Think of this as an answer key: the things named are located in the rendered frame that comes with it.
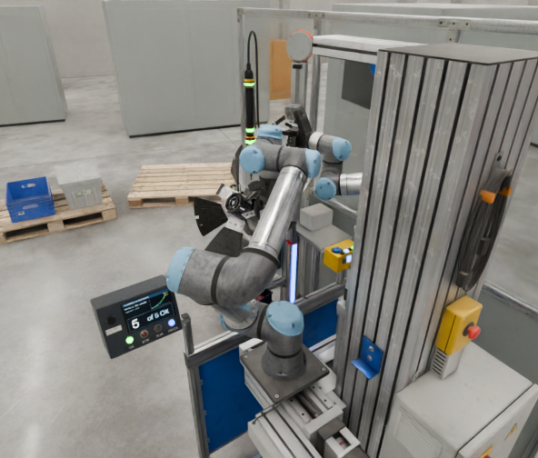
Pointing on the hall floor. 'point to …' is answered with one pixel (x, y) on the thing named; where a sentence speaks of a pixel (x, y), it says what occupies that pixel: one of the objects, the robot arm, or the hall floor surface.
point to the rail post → (197, 412)
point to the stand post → (287, 260)
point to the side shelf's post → (314, 270)
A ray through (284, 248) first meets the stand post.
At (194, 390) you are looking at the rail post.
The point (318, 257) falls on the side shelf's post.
